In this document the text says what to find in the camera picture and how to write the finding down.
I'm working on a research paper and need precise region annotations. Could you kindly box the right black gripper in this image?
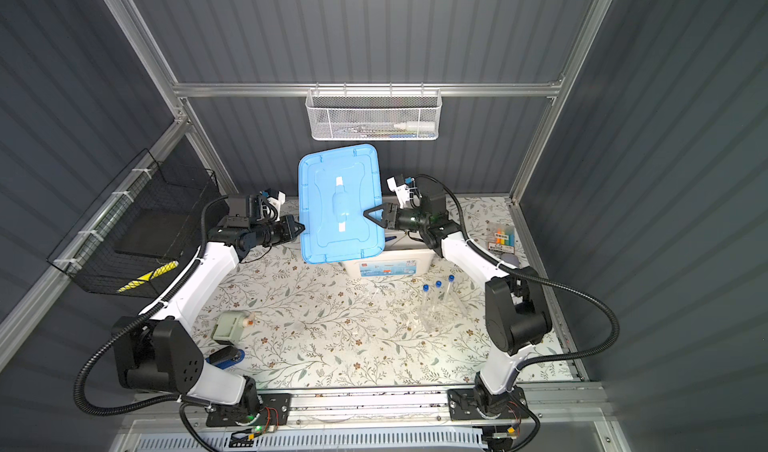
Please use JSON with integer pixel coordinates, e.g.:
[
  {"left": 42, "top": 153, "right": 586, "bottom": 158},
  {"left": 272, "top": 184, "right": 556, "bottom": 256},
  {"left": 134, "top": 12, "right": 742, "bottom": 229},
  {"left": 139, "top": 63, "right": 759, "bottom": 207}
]
[{"left": 366, "top": 205, "right": 430, "bottom": 234}]

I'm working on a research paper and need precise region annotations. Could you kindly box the white plastic storage bin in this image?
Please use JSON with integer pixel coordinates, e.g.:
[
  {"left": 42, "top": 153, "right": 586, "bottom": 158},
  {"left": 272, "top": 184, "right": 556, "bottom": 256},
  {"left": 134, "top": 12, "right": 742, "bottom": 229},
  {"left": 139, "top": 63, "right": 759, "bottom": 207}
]
[{"left": 341, "top": 248, "right": 436, "bottom": 279}]

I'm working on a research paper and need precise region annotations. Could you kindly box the blue plastic bin lid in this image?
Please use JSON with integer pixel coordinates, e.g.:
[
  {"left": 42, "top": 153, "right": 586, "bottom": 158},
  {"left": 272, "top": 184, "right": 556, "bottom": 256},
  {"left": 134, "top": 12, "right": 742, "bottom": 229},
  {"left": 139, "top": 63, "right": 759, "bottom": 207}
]
[{"left": 298, "top": 144, "right": 385, "bottom": 264}]

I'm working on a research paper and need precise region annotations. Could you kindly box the blue capped test tube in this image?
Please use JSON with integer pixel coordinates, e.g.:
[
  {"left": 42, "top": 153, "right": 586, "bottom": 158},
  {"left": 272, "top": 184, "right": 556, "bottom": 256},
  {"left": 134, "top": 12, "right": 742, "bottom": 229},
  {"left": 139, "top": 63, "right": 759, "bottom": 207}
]
[
  {"left": 432, "top": 280, "right": 445, "bottom": 310},
  {"left": 418, "top": 284, "right": 432, "bottom": 329}
]

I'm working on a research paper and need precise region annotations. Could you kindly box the clear test tube rack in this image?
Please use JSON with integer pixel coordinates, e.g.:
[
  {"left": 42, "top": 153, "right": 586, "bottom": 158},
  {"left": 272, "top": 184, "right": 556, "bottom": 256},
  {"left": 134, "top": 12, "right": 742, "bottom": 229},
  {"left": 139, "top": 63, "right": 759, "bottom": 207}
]
[{"left": 416, "top": 274, "right": 469, "bottom": 332}]

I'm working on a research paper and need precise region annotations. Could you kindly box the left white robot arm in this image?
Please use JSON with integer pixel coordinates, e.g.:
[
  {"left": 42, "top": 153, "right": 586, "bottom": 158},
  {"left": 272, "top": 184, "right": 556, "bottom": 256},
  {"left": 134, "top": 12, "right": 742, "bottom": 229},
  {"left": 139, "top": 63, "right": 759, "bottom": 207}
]
[{"left": 113, "top": 189, "right": 304, "bottom": 406}]

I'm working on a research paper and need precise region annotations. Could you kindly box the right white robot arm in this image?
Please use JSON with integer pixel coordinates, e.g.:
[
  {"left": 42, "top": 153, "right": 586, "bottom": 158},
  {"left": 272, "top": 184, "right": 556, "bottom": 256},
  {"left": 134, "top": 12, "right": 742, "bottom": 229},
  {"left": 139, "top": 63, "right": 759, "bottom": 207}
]
[{"left": 363, "top": 190, "right": 552, "bottom": 418}]

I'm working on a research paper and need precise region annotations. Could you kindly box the white bottle in basket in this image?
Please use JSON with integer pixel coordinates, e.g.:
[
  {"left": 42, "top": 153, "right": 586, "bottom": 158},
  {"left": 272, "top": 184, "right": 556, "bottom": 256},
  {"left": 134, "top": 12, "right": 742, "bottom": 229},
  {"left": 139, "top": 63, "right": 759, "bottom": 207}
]
[{"left": 393, "top": 121, "right": 437, "bottom": 134}]

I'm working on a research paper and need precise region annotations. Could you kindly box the colourful marker pack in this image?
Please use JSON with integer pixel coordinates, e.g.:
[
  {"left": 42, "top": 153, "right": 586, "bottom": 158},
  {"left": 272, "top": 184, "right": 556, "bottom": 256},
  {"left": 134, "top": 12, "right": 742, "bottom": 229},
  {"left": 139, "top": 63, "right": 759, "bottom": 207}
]
[{"left": 487, "top": 224, "right": 516, "bottom": 254}]

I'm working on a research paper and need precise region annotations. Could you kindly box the grey eyeglass case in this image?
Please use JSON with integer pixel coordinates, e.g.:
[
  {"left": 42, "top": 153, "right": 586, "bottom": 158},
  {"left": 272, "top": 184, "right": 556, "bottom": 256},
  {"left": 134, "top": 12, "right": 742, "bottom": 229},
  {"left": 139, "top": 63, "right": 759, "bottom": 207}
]
[{"left": 502, "top": 253, "right": 520, "bottom": 268}]

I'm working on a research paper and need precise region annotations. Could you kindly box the yellow black striped item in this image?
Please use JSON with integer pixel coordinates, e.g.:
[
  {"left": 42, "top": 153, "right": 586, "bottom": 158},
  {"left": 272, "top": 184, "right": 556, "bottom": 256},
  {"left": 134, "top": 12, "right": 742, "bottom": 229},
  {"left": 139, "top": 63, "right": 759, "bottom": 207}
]
[{"left": 117, "top": 261, "right": 179, "bottom": 293}]

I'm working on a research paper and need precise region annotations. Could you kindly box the black pad in basket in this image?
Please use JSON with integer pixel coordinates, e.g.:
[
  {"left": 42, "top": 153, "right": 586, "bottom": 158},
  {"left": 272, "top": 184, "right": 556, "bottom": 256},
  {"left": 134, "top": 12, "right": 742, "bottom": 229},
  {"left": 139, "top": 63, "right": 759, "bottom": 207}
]
[{"left": 115, "top": 209, "right": 195, "bottom": 259}]

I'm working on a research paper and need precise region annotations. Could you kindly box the blue black small device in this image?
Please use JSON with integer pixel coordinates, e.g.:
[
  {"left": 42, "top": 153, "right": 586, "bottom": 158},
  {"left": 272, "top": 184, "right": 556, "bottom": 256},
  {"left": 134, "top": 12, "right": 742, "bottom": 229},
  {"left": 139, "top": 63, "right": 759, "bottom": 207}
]
[{"left": 206, "top": 345, "right": 245, "bottom": 370}]

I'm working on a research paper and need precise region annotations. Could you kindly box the white wire mesh basket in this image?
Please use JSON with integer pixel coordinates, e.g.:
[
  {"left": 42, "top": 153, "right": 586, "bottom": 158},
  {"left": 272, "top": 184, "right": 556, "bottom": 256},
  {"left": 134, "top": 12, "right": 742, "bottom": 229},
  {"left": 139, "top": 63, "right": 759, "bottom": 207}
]
[{"left": 305, "top": 92, "right": 443, "bottom": 141}]

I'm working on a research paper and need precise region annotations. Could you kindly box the black wire wall basket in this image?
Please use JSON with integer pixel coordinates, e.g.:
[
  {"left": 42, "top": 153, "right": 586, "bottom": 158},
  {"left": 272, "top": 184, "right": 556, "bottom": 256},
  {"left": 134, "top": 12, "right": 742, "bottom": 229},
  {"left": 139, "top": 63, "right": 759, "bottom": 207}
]
[{"left": 47, "top": 149, "right": 220, "bottom": 299}]

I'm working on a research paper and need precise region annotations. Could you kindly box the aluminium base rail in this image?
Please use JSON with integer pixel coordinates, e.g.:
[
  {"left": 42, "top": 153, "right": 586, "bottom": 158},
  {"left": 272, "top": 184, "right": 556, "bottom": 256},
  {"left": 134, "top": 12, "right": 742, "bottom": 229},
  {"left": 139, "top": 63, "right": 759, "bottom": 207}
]
[{"left": 198, "top": 384, "right": 528, "bottom": 428}]

